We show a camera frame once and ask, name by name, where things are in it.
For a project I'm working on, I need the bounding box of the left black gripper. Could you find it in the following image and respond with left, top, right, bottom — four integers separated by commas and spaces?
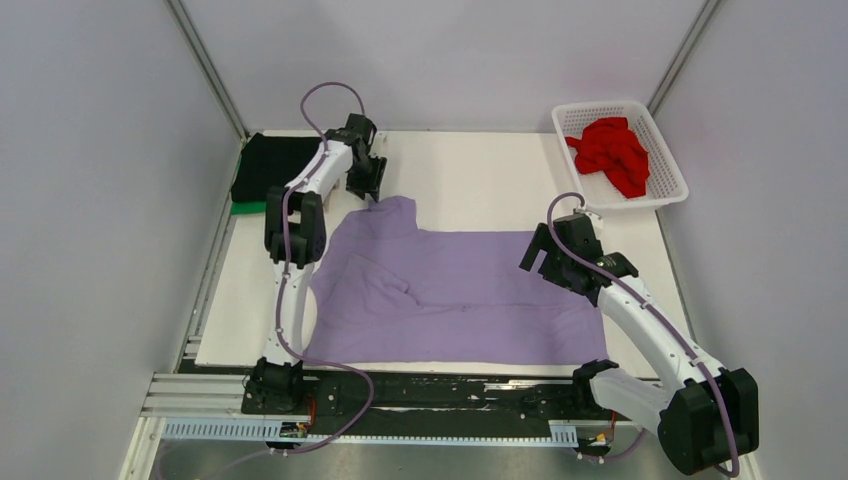
345, 153, 386, 202

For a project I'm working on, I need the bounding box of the purple t shirt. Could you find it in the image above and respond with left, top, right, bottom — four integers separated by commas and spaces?
306, 196, 608, 365

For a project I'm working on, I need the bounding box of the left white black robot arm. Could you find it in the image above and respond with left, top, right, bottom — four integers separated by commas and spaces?
242, 113, 387, 415

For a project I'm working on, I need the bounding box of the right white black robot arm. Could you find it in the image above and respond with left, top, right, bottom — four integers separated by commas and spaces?
519, 213, 760, 475

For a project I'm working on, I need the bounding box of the folded beige t shirt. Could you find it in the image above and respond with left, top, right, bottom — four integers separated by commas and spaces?
323, 172, 347, 212

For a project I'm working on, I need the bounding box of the folded black t shirt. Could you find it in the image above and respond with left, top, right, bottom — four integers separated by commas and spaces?
230, 134, 321, 204

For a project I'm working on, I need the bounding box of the white plastic basket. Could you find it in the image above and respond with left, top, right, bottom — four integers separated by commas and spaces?
551, 100, 689, 214

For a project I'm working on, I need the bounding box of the red t shirt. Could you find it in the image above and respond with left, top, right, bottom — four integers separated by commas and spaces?
565, 117, 650, 199

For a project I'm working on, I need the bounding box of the folded green t shirt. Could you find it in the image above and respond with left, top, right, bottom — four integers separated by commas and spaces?
230, 202, 266, 215

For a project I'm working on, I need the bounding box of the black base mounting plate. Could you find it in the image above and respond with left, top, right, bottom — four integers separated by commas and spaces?
241, 370, 624, 439

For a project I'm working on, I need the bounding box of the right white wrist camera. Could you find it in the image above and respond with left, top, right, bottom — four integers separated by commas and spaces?
574, 208, 604, 236

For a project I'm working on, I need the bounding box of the white slotted cable duct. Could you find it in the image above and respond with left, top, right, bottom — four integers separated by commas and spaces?
162, 418, 579, 448

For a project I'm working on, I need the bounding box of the aluminium frame rail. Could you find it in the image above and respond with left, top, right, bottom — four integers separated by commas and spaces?
135, 372, 745, 429

